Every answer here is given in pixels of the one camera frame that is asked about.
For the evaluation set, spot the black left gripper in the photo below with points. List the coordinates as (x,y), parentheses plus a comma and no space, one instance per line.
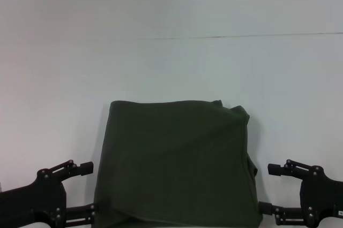
(32,204)

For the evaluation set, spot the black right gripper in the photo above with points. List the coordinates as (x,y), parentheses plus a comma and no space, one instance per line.
(324,201)

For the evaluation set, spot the dark green FREE t-shirt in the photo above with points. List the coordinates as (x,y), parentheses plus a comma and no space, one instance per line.
(174,163)

